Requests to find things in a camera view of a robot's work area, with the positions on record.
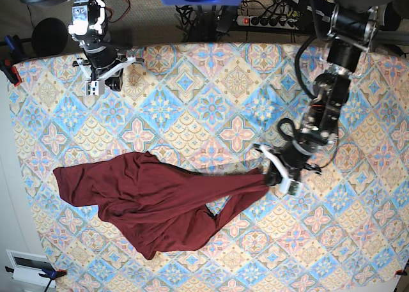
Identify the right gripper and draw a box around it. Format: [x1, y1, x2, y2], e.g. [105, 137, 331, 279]
[72, 47, 144, 91]

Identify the white power strip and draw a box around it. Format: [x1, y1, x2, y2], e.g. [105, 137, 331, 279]
[236, 15, 298, 30]

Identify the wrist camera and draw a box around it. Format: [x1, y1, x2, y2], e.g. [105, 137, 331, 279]
[84, 81, 105, 96]
[283, 179, 303, 196]

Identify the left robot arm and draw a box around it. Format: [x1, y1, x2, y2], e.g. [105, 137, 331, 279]
[255, 0, 391, 195]

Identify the upper left table clamp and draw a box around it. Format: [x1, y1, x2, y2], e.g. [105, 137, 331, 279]
[1, 35, 23, 86]

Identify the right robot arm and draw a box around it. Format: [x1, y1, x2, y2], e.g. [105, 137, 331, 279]
[20, 0, 144, 96]

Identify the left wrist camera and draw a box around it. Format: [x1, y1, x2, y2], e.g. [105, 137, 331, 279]
[283, 179, 303, 196]

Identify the table clamp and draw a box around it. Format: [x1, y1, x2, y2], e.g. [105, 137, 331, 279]
[4, 265, 68, 292]
[395, 270, 408, 277]
[1, 35, 23, 86]

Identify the white wall outlet box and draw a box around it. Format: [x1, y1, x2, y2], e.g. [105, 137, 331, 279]
[6, 249, 52, 287]

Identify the patterned tablecloth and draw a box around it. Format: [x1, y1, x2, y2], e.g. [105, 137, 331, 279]
[4, 43, 408, 291]

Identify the dark red t-shirt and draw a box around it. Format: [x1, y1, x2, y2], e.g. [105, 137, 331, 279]
[54, 152, 268, 260]

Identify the black round stool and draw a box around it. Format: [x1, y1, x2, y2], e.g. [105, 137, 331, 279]
[31, 17, 68, 57]

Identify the lower right table clamp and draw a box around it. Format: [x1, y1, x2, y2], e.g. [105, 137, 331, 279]
[395, 270, 408, 277]

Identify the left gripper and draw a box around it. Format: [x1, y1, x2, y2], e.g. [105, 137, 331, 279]
[255, 139, 320, 193]

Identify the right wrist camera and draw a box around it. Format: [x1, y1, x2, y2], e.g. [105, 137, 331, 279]
[84, 81, 105, 96]

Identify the lower left table clamp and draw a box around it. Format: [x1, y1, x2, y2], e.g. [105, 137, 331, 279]
[4, 265, 68, 292]

